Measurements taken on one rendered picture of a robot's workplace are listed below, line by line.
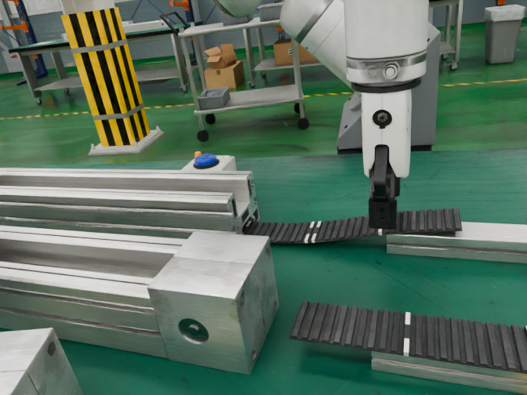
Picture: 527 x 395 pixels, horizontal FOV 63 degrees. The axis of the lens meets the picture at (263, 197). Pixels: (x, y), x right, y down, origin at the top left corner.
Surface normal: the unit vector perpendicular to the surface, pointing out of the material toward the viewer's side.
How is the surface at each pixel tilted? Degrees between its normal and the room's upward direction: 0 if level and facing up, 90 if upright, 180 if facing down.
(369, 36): 90
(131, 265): 90
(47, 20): 90
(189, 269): 0
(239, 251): 0
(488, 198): 0
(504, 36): 94
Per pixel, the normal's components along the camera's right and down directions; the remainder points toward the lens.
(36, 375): 0.99, -0.11
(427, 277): -0.13, -0.89
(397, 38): 0.06, 0.44
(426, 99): -0.21, 0.46
